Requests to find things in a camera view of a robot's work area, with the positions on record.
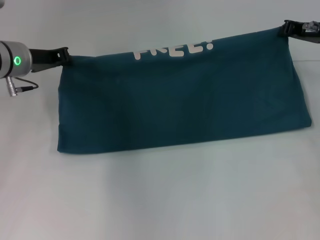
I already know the left arm cable with plug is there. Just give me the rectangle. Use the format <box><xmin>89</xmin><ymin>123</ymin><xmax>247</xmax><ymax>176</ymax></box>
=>
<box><xmin>5</xmin><ymin>75</ymin><xmax>39</xmax><ymax>97</ymax></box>

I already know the blue shirt with FREE print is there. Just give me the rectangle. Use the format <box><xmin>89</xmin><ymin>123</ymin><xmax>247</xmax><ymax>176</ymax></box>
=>
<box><xmin>56</xmin><ymin>26</ymin><xmax>313</xmax><ymax>155</ymax></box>

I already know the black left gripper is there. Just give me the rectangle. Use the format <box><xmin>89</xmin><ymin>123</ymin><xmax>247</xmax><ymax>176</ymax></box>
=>
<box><xmin>28</xmin><ymin>46</ymin><xmax>73</xmax><ymax>73</ymax></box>

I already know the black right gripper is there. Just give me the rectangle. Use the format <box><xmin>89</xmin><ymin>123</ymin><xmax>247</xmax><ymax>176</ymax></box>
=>
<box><xmin>278</xmin><ymin>19</ymin><xmax>320</xmax><ymax>45</ymax></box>

